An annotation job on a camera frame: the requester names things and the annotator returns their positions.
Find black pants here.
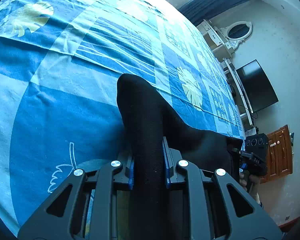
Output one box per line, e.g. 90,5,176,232
117,74,243,239

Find person's right hand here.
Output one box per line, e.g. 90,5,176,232
239,172,261,205

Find brown wooden door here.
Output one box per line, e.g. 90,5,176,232
260,125,293,184

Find white tv cabinet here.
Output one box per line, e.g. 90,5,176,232
222,58,255,129

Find black flat television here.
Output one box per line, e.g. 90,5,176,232
236,60,279,113

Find white dressing table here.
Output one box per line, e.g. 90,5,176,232
197,20,234,62

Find blue patterned bed sheet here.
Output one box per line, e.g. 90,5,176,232
0,0,243,235

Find white oval wall mirror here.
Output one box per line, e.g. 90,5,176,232
220,21,253,50

